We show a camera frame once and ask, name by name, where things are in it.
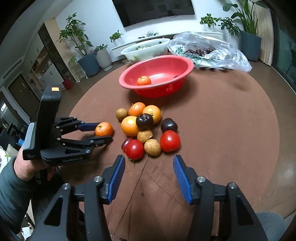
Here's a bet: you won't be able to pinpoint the dark plum on pile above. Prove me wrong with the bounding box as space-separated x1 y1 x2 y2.
136 113 154 130

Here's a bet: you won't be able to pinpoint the black wall television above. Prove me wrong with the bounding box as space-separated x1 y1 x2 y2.
113 0 195 27

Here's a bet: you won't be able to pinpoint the person's left hand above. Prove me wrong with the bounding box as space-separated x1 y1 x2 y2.
14 147 56 181

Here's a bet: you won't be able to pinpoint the small plant on console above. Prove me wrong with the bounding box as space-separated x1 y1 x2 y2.
109 30 124 46

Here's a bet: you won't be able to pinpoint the tangerine in red bowl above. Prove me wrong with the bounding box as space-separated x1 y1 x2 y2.
137 75 152 86

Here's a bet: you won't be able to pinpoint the plant in white pot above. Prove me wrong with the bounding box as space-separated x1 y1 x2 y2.
94 44 113 72

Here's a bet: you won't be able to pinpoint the leafy bush plant right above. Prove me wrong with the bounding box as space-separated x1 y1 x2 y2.
218 17 241 37

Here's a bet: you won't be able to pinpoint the orange upper right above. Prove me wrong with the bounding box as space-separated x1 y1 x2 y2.
142 105 162 125

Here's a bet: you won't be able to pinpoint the red plastic colander bowl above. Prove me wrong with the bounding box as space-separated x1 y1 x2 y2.
119 55 194 98

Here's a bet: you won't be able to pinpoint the small plant right console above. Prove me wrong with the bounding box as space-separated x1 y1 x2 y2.
200 14 220 28

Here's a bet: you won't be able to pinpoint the white display cabinet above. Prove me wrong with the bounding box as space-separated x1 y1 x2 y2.
23 19 78 98

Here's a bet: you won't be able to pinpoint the dark plum right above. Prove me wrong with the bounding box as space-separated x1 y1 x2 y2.
161 118 178 132

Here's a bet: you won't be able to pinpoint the tangerine in pile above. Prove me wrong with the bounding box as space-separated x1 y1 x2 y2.
128 102 146 116

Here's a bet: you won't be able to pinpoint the clear plastic bag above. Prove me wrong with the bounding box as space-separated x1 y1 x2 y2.
168 31 252 73

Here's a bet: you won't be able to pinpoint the white plastic basin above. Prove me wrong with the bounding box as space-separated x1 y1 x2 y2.
121 38 170 64

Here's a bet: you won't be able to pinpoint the red bin on floor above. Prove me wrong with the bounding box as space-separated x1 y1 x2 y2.
62 78 74 90

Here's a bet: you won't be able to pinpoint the large plant blue pot right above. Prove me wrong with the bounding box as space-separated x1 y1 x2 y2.
223 0 268 62

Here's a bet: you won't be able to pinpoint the leafy greens in basin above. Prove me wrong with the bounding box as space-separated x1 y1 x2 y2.
135 41 161 51

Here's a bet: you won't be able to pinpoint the tangerine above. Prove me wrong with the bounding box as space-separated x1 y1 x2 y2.
95 121 114 137
128 102 146 116
137 75 152 86

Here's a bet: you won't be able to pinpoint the white tv console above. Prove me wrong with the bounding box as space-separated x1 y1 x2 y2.
111 31 224 58

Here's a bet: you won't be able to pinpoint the small red plum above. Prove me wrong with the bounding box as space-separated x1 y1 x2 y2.
121 138 133 152

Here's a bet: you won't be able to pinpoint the red tomato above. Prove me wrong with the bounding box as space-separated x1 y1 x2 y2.
160 130 181 153
125 139 145 161

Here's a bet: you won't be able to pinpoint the small potato far left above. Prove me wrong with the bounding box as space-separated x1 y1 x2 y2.
115 108 128 121

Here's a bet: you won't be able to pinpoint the striped curtain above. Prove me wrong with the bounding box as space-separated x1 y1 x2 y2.
253 4 274 66

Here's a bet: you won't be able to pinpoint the tall plant blue pot left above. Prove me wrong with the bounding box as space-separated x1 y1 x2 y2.
59 13 100 78

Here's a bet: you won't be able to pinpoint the large orange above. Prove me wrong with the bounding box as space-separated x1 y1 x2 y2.
121 115 140 137

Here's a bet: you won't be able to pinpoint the grey chair seat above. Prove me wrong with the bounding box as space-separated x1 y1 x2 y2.
256 212 286 241

